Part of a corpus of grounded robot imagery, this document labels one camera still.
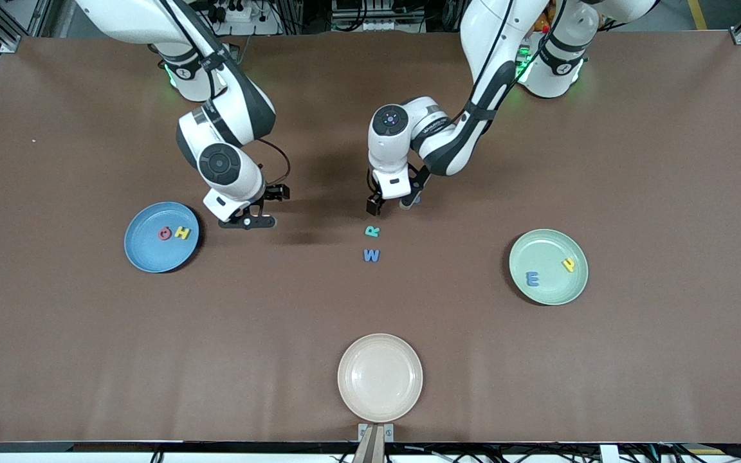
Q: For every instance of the green plate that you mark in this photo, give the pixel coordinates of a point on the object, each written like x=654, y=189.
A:
x=547, y=292

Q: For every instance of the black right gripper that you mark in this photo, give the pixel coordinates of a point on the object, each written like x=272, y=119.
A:
x=273, y=192

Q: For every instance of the blue plate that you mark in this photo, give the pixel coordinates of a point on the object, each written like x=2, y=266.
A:
x=152, y=254

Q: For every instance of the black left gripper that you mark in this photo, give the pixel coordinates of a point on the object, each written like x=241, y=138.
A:
x=375, y=204

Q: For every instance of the electronics rack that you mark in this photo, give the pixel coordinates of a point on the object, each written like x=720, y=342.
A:
x=377, y=16

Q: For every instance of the beige plate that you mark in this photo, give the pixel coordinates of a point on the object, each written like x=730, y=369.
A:
x=380, y=378

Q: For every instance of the pink foam letter Q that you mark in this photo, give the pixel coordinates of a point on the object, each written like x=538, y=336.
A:
x=160, y=234

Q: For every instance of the yellow foam uppercase H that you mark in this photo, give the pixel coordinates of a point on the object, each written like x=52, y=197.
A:
x=182, y=233

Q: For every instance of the brown table cover sheet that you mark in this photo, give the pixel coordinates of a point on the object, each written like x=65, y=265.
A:
x=87, y=354

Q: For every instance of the yellow foam lowercase h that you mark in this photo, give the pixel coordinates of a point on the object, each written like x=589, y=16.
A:
x=568, y=263

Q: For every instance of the white power strip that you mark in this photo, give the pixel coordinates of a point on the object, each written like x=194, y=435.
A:
x=235, y=13

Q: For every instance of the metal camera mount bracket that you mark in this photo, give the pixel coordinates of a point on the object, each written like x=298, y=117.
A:
x=375, y=450

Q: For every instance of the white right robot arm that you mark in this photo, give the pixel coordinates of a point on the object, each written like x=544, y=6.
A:
x=242, y=186

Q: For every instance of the blue foam lowercase m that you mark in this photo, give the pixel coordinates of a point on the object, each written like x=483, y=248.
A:
x=529, y=279

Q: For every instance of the teal foam letter R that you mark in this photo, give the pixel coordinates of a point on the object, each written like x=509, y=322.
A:
x=372, y=231

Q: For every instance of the blue foam letter W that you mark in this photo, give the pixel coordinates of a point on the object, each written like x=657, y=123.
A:
x=371, y=256

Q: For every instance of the black table edge rail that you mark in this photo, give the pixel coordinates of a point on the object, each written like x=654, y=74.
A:
x=152, y=446

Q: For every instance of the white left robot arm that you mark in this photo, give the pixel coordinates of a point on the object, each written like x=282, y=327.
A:
x=386, y=154

